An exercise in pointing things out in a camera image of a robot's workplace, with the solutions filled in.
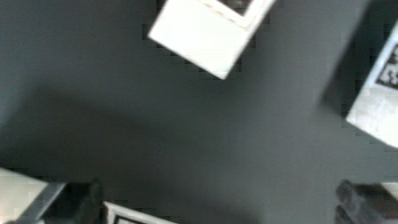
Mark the white square tabletop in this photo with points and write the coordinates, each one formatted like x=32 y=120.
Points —
x=27 y=197

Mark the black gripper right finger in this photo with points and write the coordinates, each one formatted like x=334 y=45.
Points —
x=368 y=203

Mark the white table leg with tag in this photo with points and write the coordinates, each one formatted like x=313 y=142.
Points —
x=126 y=216
x=373 y=111
x=203 y=29

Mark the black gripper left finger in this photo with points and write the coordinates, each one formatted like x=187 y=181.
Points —
x=77 y=207

